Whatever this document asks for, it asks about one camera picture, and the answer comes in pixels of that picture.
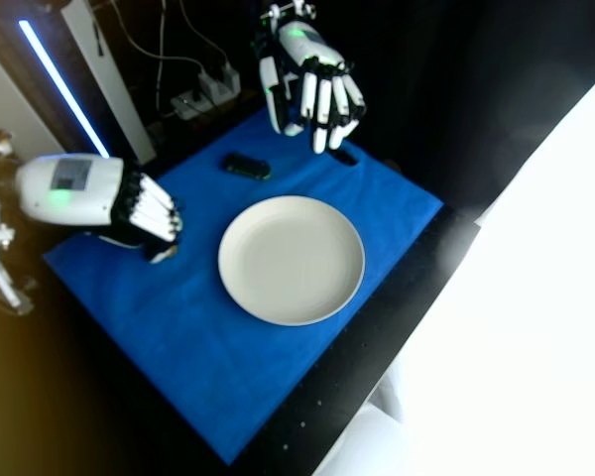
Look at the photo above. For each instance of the white power strip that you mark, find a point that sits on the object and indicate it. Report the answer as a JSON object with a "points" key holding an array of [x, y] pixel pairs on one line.
{"points": [[188, 105], [223, 84]]}

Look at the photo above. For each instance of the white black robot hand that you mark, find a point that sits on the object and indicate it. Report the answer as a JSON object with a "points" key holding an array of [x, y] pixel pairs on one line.
{"points": [[79, 193], [302, 44]]}

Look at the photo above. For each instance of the green toy car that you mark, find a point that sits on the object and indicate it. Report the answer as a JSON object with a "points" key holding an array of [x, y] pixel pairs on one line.
{"points": [[245, 166]]}

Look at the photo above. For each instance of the white post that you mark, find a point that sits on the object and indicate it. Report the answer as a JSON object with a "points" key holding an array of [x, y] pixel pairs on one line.
{"points": [[109, 84]]}

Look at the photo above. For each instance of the blue-white light strip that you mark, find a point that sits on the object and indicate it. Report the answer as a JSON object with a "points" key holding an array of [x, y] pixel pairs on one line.
{"points": [[59, 84]]}

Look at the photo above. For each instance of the white round plate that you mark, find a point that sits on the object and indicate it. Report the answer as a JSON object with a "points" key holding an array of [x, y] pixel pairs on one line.
{"points": [[292, 260]]}

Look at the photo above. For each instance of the blue cloth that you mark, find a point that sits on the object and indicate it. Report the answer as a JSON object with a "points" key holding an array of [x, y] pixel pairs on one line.
{"points": [[178, 337]]}

